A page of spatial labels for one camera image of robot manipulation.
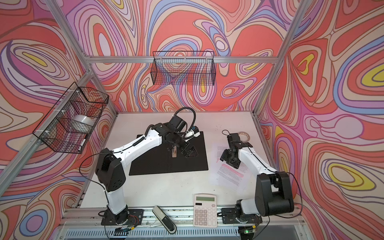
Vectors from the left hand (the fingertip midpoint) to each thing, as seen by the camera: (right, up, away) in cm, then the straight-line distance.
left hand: (194, 148), depth 81 cm
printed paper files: (+27, -19, +5) cm, 33 cm away
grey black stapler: (-13, -34, -12) cm, 38 cm away
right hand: (+20, -11, +6) cm, 23 cm away
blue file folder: (-22, -9, +12) cm, 27 cm away
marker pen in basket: (-55, +3, -9) cm, 56 cm away
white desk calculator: (+5, -30, -7) cm, 32 cm away
